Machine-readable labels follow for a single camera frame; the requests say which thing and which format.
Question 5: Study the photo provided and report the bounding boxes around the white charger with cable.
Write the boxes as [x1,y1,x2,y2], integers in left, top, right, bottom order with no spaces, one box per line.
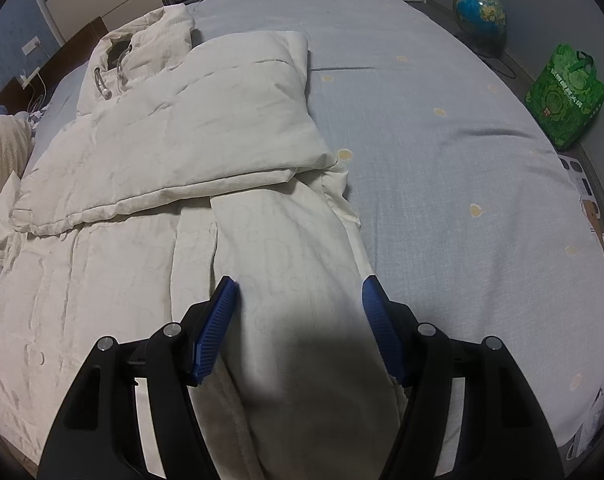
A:
[16,66,50,111]

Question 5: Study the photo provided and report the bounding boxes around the white pole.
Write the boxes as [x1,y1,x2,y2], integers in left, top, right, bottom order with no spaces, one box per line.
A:
[28,0,67,47]

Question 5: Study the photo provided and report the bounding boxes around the white hooded coat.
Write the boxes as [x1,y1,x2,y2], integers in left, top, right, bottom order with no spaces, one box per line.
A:
[0,2,407,480]

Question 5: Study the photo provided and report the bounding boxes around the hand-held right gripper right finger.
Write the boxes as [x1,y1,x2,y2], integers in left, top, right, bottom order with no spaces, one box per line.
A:
[361,275,565,480]

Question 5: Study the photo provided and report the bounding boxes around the blue globe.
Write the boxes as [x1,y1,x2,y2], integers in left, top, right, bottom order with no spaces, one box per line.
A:
[454,0,507,56]

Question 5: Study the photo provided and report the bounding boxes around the beige knitted blanket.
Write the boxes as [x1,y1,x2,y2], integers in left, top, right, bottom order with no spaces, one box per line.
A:
[0,115,33,211]

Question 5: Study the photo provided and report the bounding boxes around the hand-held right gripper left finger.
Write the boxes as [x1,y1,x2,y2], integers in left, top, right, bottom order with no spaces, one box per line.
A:
[37,275,240,480]

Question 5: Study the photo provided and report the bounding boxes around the brown wooden headboard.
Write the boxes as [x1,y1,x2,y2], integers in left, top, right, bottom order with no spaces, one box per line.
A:
[0,16,108,111]

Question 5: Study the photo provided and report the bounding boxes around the green shopping bag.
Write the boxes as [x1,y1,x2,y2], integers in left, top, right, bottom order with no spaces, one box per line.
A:
[526,43,604,151]

